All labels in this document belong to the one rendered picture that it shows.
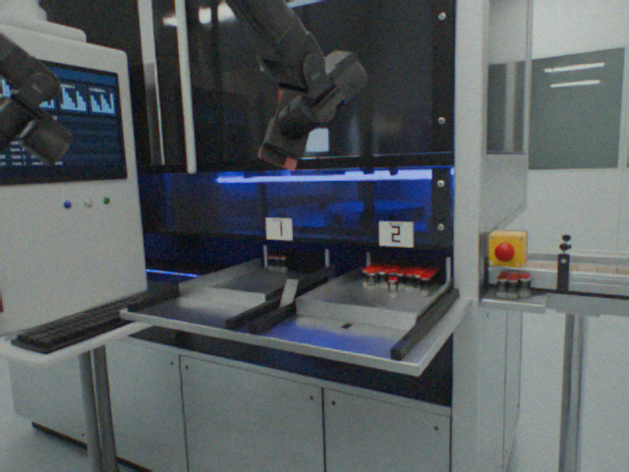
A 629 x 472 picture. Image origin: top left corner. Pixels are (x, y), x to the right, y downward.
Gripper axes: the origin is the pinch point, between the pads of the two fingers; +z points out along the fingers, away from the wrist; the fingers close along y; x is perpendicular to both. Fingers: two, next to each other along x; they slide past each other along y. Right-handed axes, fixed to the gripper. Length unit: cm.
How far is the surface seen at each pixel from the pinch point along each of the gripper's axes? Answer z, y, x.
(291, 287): 16.8, 25.1, 17.8
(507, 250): -8, 6, 53
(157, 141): 73, -9, -18
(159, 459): 101, 94, 20
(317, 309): 7.4, 28.2, 21.2
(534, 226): 297, -133, 379
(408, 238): 12.0, 5.9, 41.1
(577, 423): -1, 37, 92
